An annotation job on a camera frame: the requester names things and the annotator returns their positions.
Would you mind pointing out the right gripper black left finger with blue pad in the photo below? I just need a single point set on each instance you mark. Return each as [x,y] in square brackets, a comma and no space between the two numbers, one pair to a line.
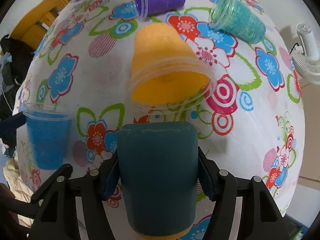
[56,217]

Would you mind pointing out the dark teal cup yellow rim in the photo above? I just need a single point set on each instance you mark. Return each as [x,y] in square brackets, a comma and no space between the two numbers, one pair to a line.
[158,170]

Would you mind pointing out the blue plastic cup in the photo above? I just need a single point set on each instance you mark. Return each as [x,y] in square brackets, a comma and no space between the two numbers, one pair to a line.
[47,128]

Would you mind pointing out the orange yellow plastic cup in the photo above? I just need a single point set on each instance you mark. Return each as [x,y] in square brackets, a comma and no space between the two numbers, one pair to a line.
[165,72]

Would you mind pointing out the teal glitter plastic cup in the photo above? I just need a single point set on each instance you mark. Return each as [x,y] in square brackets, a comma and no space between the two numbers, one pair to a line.
[233,17]

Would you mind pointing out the white floor fan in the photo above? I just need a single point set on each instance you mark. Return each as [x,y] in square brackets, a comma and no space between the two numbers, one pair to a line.
[307,62]

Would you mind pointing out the floral tablecloth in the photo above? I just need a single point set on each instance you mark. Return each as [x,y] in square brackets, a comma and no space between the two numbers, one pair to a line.
[253,124]

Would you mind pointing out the dark clothes pile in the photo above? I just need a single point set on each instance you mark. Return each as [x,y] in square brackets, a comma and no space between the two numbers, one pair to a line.
[14,68]

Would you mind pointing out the orange wooden chair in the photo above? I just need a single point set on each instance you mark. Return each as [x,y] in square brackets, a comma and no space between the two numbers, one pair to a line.
[34,25]

